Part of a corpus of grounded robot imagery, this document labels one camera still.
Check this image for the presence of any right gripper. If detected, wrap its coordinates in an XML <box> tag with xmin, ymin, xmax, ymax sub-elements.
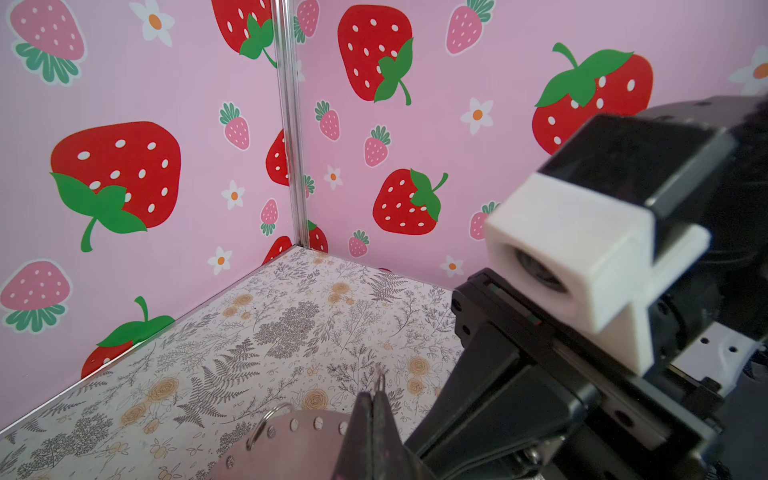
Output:
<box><xmin>406</xmin><ymin>269</ymin><xmax>720</xmax><ymax>479</ymax></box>

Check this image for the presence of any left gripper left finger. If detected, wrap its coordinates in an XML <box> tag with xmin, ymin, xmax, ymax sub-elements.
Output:
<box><xmin>332</xmin><ymin>392</ymin><xmax>374</xmax><ymax>480</ymax></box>

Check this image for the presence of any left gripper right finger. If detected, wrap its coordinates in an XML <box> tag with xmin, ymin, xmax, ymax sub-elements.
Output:
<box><xmin>371</xmin><ymin>391</ymin><xmax>436</xmax><ymax>480</ymax></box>

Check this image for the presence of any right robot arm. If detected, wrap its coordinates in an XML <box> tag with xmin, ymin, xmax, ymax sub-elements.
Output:
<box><xmin>371</xmin><ymin>95</ymin><xmax>767</xmax><ymax>479</ymax></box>

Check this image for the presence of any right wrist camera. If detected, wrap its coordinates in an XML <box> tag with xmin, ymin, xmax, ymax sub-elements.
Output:
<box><xmin>484</xmin><ymin>115</ymin><xmax>737</xmax><ymax>375</ymax></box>

